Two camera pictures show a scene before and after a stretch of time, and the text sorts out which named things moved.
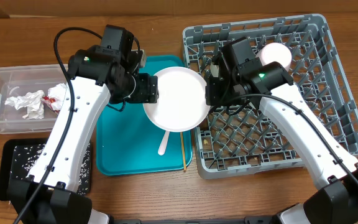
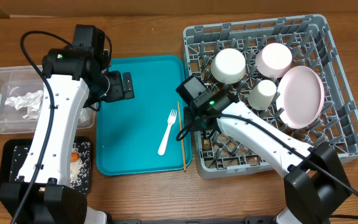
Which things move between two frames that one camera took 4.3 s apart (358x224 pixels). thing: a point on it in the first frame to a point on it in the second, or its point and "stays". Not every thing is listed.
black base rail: (247, 220) stays
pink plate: (182, 105) to (300, 96)
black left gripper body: (145, 91) to (116, 91)
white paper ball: (32, 101) stays
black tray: (19, 157) stays
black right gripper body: (224, 94) to (195, 124)
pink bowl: (275, 51) stays
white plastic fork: (162, 148) stays
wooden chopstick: (183, 152) stays
